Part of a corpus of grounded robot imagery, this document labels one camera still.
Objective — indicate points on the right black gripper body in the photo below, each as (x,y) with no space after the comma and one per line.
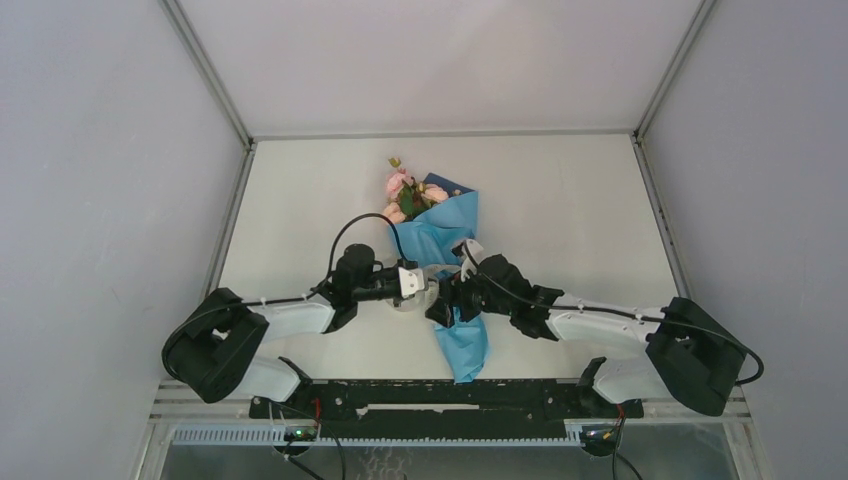
(473,298)

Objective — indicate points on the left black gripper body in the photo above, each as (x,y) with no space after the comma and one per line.
(379,287)

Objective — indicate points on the pink rose stem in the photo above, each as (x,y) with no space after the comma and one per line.
(435,194)
(399,187)
(394,213)

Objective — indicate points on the blue wrapping paper sheet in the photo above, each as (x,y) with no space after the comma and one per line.
(427,237)

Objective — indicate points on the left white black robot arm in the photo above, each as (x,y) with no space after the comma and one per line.
(215,351)

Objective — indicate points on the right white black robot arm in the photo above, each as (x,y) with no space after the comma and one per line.
(677,351)

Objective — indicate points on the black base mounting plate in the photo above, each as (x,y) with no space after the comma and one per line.
(412,425)

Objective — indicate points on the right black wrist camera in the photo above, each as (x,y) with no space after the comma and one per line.
(468,251)

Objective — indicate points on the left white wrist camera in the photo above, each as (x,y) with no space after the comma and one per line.
(411,281)

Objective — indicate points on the aluminium front frame rail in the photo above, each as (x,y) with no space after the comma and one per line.
(174,400)

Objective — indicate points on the white slotted cable duct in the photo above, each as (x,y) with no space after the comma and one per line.
(259,435)

